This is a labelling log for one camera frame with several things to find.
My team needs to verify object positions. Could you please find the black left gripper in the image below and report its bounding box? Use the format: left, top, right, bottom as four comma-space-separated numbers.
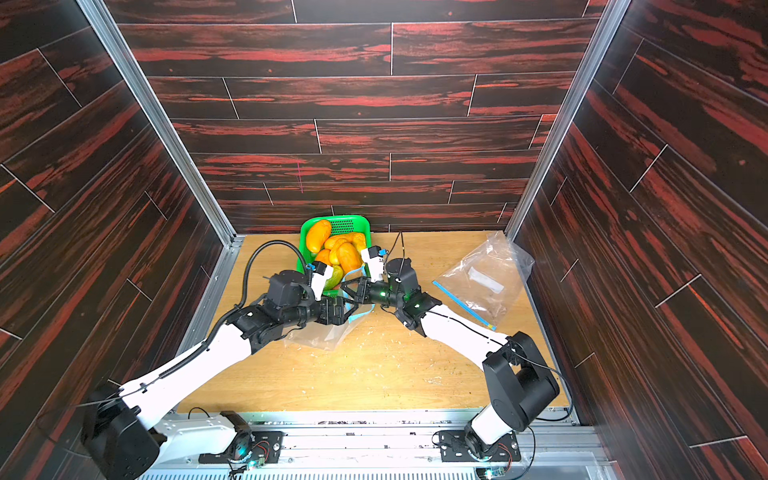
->
280, 292, 359, 330

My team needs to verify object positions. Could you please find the green yellow mango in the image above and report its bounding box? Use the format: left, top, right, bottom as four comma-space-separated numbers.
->
325, 265, 344, 290

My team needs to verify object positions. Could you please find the clear zip-top bag blue zipper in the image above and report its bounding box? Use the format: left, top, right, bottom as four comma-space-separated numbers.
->
284, 297, 373, 351

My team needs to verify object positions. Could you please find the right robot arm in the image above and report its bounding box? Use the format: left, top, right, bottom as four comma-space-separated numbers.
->
340, 258, 560, 459

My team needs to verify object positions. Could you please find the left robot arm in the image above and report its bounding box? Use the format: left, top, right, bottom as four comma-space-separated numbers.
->
81, 270, 358, 479

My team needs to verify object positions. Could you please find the orange mango left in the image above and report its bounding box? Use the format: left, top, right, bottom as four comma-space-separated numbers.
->
315, 249, 332, 265

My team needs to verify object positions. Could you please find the yellow mango top right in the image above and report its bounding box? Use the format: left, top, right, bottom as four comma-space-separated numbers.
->
351, 232, 368, 252

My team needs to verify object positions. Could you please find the green plastic basket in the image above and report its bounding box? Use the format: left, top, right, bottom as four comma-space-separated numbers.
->
297, 215, 373, 297

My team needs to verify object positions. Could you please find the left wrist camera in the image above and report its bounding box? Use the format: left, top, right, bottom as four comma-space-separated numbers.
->
310, 261, 334, 301

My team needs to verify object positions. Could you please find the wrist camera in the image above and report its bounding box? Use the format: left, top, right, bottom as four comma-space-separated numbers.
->
310, 261, 334, 301
361, 245, 387, 282

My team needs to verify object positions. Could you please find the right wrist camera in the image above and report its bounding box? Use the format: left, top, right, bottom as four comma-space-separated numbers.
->
361, 245, 387, 282

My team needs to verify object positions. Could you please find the aluminium front rail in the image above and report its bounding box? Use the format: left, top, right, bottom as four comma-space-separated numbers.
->
145, 409, 620, 479

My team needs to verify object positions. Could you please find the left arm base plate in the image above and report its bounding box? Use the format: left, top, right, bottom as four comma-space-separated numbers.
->
198, 431, 285, 468

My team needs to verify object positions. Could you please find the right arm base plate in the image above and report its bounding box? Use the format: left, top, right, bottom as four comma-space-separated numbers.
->
431, 429, 521, 463

